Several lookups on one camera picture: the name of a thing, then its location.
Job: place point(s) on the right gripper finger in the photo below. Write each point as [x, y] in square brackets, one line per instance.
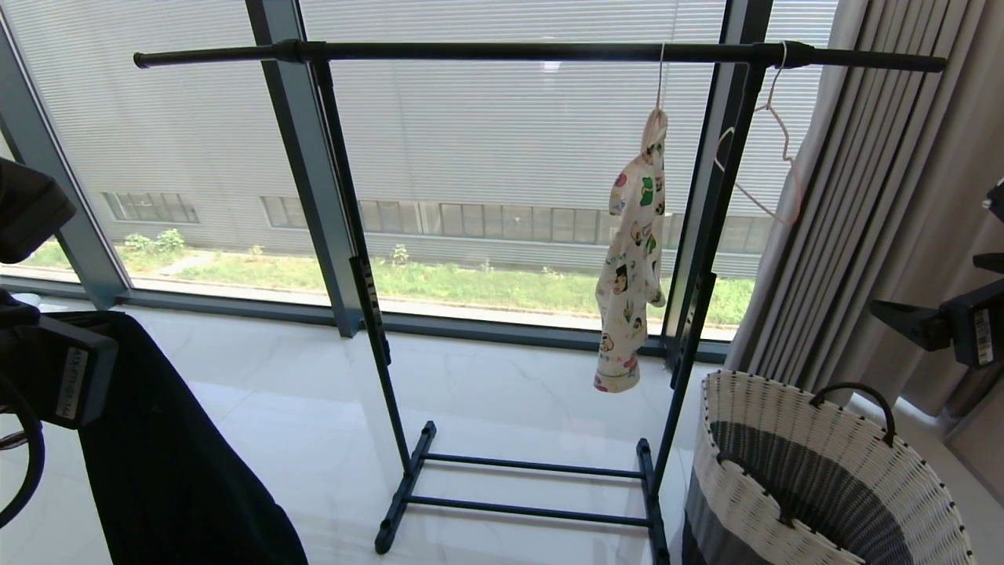
[918, 326]

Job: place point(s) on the pink clothes hanger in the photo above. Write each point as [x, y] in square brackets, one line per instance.
[660, 78]
[798, 200]

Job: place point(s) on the cream printed garment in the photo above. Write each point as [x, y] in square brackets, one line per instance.
[631, 259]

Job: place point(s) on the black garment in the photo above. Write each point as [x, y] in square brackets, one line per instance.
[172, 471]

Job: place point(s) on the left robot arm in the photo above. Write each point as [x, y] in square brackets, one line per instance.
[31, 212]

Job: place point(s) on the white laundry basket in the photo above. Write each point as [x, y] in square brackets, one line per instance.
[784, 408]

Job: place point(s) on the black clothes rack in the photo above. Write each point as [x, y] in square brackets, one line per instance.
[510, 52]

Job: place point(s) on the beige curtain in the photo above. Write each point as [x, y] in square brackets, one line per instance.
[902, 196]

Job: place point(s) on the window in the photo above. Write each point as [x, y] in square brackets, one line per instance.
[510, 157]

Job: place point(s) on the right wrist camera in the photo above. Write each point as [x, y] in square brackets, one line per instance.
[976, 326]

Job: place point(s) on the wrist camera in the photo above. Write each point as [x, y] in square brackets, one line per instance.
[976, 326]
[63, 377]

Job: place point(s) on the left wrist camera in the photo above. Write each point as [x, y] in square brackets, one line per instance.
[63, 377]

